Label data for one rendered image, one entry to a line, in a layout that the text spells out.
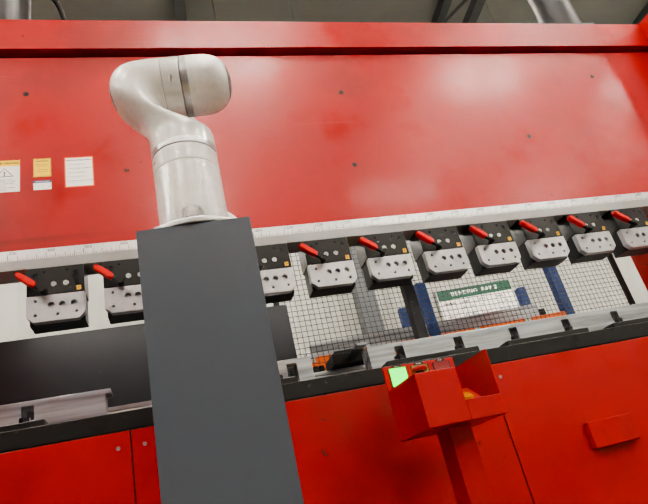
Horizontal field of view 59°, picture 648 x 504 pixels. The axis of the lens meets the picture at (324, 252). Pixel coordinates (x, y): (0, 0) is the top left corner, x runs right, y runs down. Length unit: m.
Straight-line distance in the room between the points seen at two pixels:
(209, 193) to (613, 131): 2.00
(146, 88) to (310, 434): 0.91
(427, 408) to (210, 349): 0.60
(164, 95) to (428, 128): 1.29
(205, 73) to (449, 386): 0.84
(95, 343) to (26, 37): 1.09
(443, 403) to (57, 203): 1.25
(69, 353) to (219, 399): 1.48
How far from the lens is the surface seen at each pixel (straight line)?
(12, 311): 6.71
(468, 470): 1.37
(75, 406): 1.67
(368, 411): 1.57
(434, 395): 1.32
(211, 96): 1.18
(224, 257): 0.91
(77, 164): 1.97
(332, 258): 1.83
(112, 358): 2.24
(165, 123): 1.11
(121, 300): 1.72
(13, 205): 1.93
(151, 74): 1.18
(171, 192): 1.02
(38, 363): 2.28
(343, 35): 2.44
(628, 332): 2.05
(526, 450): 1.73
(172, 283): 0.90
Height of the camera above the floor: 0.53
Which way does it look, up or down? 25 degrees up
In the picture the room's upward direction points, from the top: 14 degrees counter-clockwise
